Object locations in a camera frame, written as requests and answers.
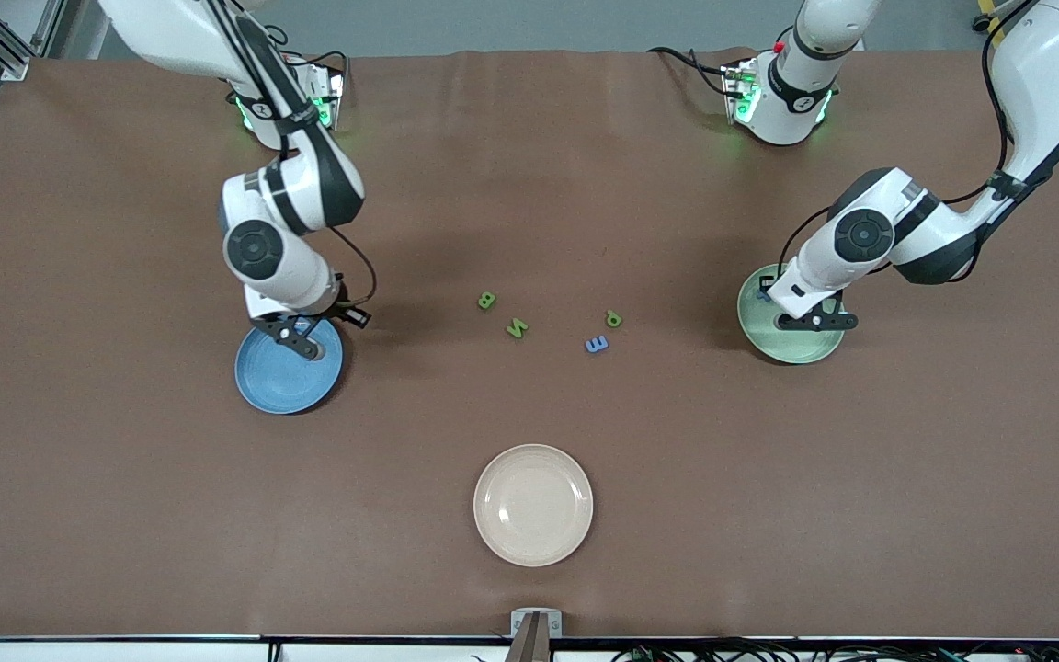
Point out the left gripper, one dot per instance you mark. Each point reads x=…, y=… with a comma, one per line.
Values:
x=766, y=288

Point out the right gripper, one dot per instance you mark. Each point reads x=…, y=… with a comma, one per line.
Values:
x=331, y=313

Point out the green letter B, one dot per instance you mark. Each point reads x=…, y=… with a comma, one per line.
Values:
x=483, y=301

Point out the green letter N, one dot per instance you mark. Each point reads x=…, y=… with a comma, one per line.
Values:
x=518, y=328

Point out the blue letter e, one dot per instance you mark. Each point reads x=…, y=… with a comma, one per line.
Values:
x=597, y=345

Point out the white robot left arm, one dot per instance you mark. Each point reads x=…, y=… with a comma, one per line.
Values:
x=1053, y=64

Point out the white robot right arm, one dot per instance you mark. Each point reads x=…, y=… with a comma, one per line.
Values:
x=171, y=28

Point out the green plate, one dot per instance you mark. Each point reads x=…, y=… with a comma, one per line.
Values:
x=796, y=348

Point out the blue plate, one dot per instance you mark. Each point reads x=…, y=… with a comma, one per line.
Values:
x=281, y=377

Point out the beige plate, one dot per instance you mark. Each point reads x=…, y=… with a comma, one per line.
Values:
x=533, y=506

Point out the brown table mat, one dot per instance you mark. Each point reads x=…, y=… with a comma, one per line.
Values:
x=125, y=506

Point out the black caster wheel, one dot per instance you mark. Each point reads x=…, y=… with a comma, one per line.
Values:
x=982, y=22

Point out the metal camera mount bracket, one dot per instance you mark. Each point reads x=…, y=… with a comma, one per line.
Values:
x=536, y=634

